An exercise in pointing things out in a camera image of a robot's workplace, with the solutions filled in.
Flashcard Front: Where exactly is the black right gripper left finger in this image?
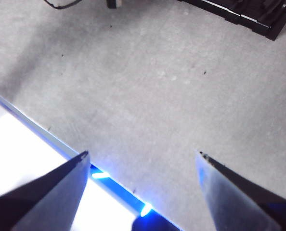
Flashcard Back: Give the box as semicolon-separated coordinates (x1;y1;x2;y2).
0;150;91;231

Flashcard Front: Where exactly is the black plate rack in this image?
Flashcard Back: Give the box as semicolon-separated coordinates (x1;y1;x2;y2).
178;0;286;41

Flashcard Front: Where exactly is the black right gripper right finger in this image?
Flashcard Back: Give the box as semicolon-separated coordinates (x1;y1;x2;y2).
195;150;286;231

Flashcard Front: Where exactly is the thin black cable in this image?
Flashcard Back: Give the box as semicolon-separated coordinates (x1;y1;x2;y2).
43;0;84;10

